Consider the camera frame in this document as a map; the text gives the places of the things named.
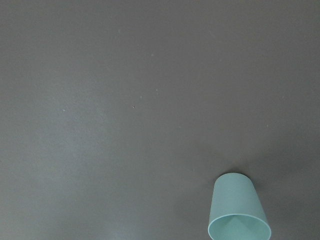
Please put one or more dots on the green plastic cup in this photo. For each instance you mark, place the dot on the green plastic cup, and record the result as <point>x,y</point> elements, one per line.
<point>236,212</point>

